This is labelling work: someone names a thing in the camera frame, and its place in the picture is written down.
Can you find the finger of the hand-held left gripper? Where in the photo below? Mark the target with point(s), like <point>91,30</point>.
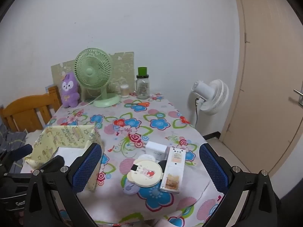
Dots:
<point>21,151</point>
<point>55,162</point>

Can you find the white flat box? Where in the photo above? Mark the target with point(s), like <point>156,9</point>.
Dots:
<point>68,153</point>

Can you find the glass jar with green lid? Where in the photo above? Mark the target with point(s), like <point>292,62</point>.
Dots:
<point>142,88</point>

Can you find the grey plaid bedding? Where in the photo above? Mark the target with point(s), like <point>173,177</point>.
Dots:
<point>11,139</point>

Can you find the white earbud case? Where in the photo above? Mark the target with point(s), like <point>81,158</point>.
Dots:
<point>145,158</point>

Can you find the beige door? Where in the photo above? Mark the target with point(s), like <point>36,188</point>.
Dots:
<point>265,75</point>

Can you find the beige patterned board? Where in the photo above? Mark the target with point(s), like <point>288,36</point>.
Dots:
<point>123,68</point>

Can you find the white rectangular case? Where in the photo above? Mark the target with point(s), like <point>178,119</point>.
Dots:
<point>172,170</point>

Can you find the floral tablecloth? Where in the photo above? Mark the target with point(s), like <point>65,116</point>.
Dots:
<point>153,123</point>

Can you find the cotton swab container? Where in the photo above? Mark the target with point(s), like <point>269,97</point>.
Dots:
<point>124,92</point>

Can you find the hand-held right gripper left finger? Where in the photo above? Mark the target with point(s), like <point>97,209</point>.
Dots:
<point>87,167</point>

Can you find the cream round compact mirror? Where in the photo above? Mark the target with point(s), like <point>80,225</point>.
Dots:
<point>146,172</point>

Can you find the light blue paper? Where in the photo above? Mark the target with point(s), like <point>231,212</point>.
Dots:
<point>48,88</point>

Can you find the purple plush toy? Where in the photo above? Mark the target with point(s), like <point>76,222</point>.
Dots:
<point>68,89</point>

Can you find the green desk fan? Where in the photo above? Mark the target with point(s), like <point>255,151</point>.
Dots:
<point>90,72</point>

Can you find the yellow fabric storage box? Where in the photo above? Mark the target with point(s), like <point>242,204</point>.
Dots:
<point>68,134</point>

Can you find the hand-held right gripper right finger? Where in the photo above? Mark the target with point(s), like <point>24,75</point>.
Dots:
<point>213,167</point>

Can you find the white standing fan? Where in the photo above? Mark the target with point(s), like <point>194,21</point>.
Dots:
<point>213,97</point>

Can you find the large white charger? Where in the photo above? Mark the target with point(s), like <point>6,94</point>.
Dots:
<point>157,150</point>

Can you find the black key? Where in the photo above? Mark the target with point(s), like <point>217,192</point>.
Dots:
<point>162,163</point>

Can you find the orange scissors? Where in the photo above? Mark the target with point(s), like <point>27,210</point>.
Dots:
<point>144,104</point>

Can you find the purple round tag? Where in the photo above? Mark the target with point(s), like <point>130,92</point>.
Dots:
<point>130,189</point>

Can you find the white cloth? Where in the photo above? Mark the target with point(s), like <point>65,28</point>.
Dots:
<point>33,136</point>

